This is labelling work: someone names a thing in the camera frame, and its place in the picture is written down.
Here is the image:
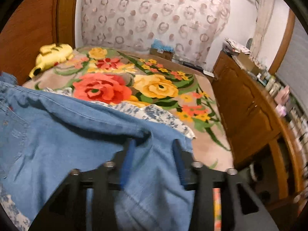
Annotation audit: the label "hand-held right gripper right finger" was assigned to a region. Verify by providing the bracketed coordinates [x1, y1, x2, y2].
[172, 140, 280, 231]

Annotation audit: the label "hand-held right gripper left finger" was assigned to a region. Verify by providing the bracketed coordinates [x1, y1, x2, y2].
[29, 138, 137, 231]

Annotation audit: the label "blue denim pants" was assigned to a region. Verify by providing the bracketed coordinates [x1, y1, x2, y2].
[0, 72, 196, 231]

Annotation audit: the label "white blue-flowered bed sheet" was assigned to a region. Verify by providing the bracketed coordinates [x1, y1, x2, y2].
[0, 88, 196, 230]

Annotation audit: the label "floral plush blanket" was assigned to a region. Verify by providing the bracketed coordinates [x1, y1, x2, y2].
[23, 47, 235, 231]

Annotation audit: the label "brown wooden cabinet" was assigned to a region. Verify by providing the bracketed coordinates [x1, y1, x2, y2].
[211, 50, 308, 212]

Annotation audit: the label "small cardboard box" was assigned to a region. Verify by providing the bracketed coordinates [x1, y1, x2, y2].
[150, 47, 174, 61]

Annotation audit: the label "blue plastic bag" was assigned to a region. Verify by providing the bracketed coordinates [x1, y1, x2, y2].
[151, 38, 175, 52]

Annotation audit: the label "open cardboard box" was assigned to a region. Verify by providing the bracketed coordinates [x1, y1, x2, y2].
[237, 52, 262, 75]

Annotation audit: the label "row of small bottles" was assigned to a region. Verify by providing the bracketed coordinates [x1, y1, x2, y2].
[256, 66, 308, 174]

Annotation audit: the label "yellow plush toy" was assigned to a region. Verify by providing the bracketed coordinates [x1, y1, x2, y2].
[29, 43, 75, 79]

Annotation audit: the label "stack of printed papers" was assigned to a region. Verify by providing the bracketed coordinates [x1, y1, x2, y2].
[224, 37, 251, 55]

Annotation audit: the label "grey window blind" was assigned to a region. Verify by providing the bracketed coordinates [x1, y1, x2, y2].
[275, 19, 308, 117]

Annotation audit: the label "white lace curtain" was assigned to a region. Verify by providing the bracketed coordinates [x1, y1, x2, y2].
[250, 0, 276, 56]

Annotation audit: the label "ring-patterned sheer curtain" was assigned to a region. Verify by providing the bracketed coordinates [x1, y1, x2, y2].
[80, 0, 231, 64]

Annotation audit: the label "wooden window frame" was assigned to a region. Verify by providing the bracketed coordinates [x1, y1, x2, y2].
[268, 10, 296, 75]

